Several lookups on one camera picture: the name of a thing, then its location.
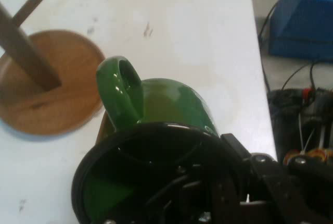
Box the black floor cable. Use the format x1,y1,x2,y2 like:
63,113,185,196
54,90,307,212
282,61,314,91
258,0,278,90

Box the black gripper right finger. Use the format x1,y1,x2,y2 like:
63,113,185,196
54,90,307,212
210,132,333,224

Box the brown wooden mug tree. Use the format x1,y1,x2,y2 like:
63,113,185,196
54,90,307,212
0,0,106,136

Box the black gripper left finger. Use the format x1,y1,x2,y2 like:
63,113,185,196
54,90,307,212
104,166,217,224

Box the green enamel mug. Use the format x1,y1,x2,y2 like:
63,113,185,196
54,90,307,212
71,56,224,224

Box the black box with wires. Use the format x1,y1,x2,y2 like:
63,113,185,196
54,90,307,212
267,88,333,163

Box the dark blue plastic box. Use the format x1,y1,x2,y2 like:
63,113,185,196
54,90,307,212
268,0,333,61

